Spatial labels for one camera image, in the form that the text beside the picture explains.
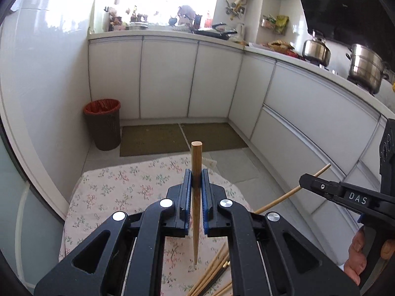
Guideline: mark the brown trash bin red liner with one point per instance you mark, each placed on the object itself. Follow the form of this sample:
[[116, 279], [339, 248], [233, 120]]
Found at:
[[103, 122]]

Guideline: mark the olive floor mat right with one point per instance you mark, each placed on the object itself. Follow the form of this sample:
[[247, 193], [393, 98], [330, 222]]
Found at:
[[214, 136]]

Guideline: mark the person's right hand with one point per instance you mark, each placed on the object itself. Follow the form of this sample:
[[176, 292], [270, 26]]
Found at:
[[356, 262]]

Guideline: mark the yellow green package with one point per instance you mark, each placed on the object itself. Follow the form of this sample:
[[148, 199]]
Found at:
[[281, 24]]

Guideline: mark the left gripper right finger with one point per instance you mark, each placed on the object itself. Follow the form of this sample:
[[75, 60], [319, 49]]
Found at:
[[268, 256]]

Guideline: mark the steel stock pot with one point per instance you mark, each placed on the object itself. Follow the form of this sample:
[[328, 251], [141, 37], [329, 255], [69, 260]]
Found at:
[[367, 68]]

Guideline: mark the floral tablecloth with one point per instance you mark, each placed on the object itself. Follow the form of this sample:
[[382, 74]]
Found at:
[[132, 188]]

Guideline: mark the steel kettle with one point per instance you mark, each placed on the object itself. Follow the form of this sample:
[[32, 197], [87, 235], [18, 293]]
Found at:
[[315, 49]]

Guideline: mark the olive floor mat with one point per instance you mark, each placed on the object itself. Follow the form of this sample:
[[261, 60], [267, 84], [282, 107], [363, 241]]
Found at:
[[214, 136], [152, 139]]

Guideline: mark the black frying pan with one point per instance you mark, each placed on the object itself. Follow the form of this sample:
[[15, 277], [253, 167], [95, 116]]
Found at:
[[219, 31]]

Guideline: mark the white kitchen cabinets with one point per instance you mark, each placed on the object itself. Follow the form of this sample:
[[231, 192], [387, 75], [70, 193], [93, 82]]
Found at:
[[295, 117]]

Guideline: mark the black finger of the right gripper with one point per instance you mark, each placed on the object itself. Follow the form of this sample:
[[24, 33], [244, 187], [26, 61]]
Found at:
[[360, 200]]

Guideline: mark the olive floor mat left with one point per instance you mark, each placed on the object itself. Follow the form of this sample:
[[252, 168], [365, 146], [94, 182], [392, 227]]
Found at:
[[152, 139]]

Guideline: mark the black range hood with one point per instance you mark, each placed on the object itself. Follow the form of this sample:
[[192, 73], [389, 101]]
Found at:
[[367, 22]]

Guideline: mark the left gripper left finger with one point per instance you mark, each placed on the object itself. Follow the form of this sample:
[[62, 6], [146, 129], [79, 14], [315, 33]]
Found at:
[[123, 256]]

